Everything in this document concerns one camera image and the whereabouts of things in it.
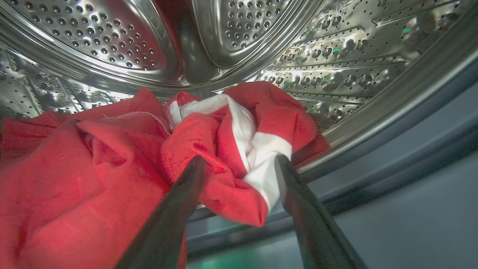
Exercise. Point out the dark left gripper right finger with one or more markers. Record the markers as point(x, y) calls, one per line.
point(313, 231)

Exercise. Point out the perforated stainless steel drum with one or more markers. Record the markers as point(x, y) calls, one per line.
point(298, 30)

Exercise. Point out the white front-load washing machine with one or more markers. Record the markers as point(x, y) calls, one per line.
point(429, 231)

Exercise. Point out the red garment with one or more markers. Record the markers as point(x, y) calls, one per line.
point(74, 179)

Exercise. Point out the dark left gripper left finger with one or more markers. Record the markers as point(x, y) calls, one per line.
point(164, 224)

